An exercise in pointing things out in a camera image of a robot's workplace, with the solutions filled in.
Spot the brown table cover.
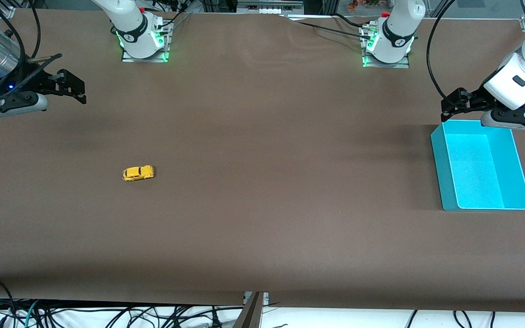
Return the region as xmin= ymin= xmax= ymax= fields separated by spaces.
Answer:
xmin=0 ymin=9 xmax=525 ymax=313

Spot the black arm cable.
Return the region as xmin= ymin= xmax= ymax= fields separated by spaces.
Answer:
xmin=427 ymin=0 xmax=473 ymax=112
xmin=0 ymin=0 xmax=62 ymax=99

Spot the yellow beetle toy car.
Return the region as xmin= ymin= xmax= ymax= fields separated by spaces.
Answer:
xmin=122 ymin=165 xmax=155 ymax=182

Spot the teal plastic bin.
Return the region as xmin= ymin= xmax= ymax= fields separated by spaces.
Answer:
xmin=430 ymin=120 xmax=525 ymax=211

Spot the metal table bracket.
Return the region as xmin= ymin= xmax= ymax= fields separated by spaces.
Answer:
xmin=233 ymin=292 xmax=270 ymax=328

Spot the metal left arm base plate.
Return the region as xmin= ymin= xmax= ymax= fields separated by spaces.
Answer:
xmin=362 ymin=25 xmax=411 ymax=69

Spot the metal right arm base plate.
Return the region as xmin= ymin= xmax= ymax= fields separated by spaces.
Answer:
xmin=121 ymin=19 xmax=170 ymax=63

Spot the teal floor cable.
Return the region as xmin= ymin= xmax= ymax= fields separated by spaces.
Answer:
xmin=24 ymin=299 xmax=41 ymax=328

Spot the black cable across table edge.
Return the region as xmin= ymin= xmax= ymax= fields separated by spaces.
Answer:
xmin=285 ymin=13 xmax=373 ymax=41

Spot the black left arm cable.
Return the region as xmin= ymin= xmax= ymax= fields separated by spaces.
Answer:
xmin=427 ymin=0 xmax=473 ymax=112

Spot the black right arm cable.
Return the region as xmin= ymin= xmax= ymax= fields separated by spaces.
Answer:
xmin=0 ymin=0 xmax=62 ymax=99

